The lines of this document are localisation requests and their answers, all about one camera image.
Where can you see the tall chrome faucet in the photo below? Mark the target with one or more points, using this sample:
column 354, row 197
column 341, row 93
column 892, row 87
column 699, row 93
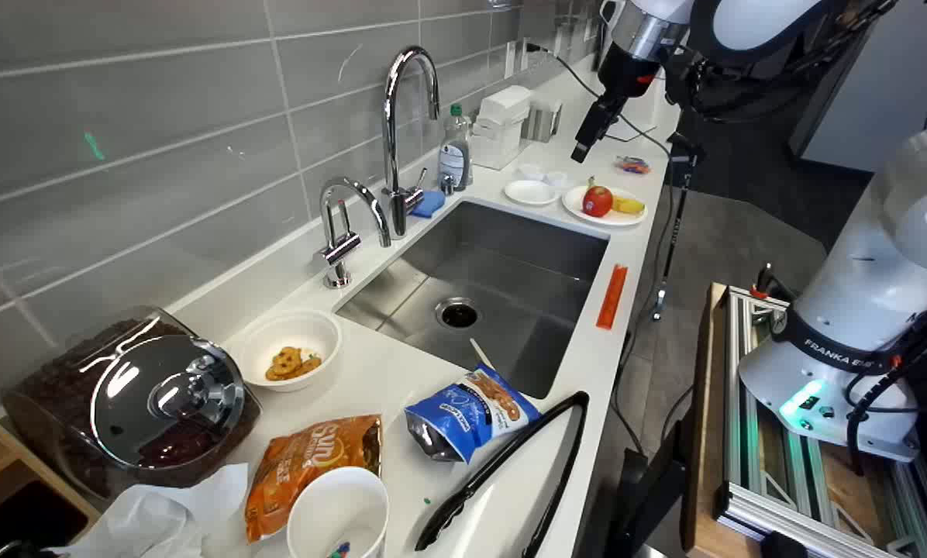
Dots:
column 408, row 62

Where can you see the orange snack bag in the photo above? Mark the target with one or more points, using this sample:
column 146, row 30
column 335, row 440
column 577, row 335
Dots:
column 295, row 459

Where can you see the white bowl with snacks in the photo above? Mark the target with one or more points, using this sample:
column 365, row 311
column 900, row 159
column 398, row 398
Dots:
column 289, row 350

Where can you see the metal napkin holder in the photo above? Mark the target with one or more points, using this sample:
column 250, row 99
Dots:
column 544, row 118

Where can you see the blue pretzel snack packet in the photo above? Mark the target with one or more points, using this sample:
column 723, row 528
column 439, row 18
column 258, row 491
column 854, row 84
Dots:
column 471, row 412

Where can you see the red apple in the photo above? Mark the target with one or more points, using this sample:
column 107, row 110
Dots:
column 597, row 200

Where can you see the dark brown container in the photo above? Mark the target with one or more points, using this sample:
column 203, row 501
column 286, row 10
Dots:
column 52, row 411

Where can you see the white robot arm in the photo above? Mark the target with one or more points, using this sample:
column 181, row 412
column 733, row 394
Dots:
column 828, row 370

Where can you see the white plastic bag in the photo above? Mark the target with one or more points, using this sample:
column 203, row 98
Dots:
column 171, row 520

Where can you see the glass pot lid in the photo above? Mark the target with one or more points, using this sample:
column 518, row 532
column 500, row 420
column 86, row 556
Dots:
column 167, row 404

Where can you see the small white plate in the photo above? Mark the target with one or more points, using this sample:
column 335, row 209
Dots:
column 534, row 194

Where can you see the small chrome faucet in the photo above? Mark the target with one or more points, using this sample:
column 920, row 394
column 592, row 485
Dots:
column 340, row 233

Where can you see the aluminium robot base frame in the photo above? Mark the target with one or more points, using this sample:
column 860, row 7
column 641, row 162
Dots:
column 797, row 486

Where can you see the blue sponge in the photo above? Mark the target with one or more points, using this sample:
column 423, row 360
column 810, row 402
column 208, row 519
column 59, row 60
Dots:
column 430, row 203

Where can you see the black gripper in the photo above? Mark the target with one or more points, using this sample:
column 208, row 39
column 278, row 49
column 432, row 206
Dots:
column 622, row 74

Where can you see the white napkin dispenser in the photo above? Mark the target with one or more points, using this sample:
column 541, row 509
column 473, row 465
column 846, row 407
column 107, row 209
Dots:
column 498, row 129

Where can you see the clear soap bottle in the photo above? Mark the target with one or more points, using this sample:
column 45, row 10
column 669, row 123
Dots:
column 453, row 162

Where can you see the white plate with fruit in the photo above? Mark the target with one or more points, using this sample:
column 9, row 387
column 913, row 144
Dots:
column 629, row 210

